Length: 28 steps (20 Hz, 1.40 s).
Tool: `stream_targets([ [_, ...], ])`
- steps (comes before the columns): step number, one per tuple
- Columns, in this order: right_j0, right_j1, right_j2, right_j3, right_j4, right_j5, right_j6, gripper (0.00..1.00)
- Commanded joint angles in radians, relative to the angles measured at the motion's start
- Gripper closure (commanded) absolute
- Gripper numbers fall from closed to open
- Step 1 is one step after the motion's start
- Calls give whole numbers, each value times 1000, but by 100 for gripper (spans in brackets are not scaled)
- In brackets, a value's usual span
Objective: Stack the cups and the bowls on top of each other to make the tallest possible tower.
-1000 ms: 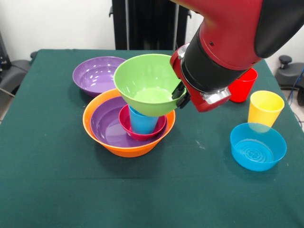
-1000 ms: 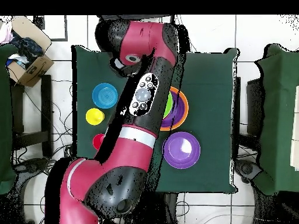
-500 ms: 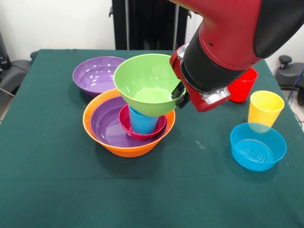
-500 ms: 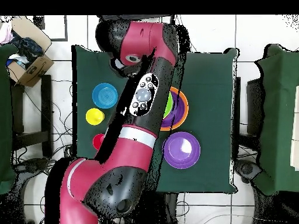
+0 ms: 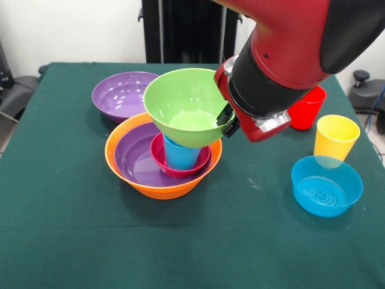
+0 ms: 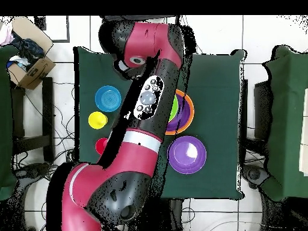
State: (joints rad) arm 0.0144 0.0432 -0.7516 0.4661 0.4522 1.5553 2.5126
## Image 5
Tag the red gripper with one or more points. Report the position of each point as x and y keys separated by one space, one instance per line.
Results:
x=249 y=129

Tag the green plastic bowl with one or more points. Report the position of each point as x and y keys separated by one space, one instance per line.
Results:
x=180 y=96

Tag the blue plastic cup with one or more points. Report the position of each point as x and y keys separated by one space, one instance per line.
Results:
x=180 y=156

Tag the pink plastic bowl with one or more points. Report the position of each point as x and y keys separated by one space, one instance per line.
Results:
x=158 y=159

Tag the purple plastic bowl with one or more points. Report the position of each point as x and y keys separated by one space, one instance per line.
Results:
x=120 y=96
x=132 y=159

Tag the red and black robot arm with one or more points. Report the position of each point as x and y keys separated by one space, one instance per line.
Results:
x=294 y=45

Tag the red plastic cup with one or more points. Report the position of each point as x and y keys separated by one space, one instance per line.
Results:
x=306 y=114

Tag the large orange plastic bowl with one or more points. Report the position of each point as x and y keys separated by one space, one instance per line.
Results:
x=164 y=192

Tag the yellow plastic cup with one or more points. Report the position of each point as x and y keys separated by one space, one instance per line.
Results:
x=334 y=141

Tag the blue plastic bowl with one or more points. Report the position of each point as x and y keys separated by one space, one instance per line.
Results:
x=326 y=192

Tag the dark green tablecloth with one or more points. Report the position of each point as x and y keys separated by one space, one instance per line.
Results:
x=192 y=241

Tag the black padded chair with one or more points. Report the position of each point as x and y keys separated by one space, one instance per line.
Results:
x=18 y=93

